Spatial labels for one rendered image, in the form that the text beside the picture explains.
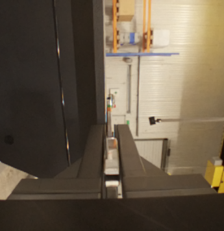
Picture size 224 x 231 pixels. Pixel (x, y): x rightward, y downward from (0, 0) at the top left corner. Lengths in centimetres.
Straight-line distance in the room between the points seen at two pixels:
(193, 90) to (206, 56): 197
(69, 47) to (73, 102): 8
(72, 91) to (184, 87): 1011
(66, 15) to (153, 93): 951
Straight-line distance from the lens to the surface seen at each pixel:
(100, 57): 16
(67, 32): 25
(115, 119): 965
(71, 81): 25
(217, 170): 812
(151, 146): 1071
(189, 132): 1124
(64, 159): 28
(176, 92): 1015
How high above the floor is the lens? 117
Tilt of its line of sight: 1 degrees up
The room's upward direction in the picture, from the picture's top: 89 degrees clockwise
